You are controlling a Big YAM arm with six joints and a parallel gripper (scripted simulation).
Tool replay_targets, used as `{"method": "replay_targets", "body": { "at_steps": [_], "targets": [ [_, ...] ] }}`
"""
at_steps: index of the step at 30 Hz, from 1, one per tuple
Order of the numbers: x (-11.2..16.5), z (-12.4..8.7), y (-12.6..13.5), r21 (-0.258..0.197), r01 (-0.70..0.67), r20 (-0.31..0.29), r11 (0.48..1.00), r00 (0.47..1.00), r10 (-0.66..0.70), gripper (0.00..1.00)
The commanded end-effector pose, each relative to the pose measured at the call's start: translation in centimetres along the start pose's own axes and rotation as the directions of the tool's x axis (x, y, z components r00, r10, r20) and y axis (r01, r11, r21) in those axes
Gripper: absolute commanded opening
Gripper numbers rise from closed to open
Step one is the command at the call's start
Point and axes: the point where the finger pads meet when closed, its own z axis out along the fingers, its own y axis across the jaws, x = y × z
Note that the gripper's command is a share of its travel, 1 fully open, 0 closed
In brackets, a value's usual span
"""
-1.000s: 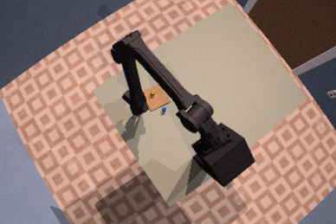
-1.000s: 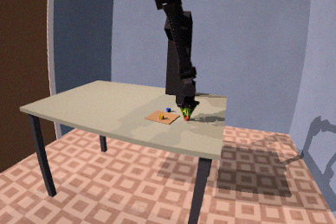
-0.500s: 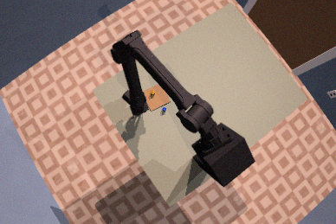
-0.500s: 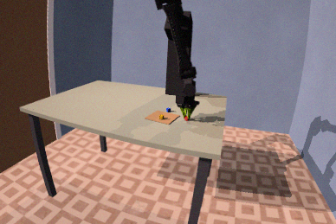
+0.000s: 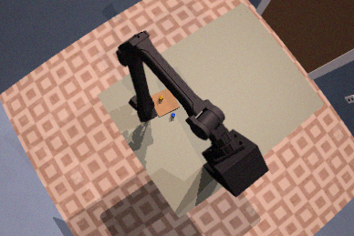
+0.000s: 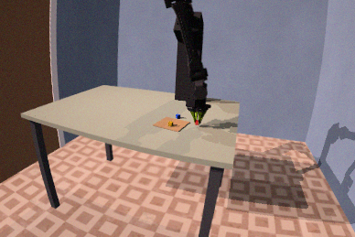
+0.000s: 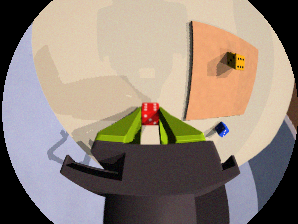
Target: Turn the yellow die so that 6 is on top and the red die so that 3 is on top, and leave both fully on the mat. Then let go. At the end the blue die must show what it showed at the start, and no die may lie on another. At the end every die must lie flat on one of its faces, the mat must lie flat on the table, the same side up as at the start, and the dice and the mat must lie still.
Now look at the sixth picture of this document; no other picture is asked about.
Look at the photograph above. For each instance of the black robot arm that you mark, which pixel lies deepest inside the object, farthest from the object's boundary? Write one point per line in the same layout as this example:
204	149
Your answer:
181	8

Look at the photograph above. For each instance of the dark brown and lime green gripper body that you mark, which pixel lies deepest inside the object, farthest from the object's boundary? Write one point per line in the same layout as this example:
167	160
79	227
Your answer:
205	108

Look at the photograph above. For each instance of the orange mat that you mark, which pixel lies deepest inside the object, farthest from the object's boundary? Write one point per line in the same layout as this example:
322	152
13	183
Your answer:
177	124

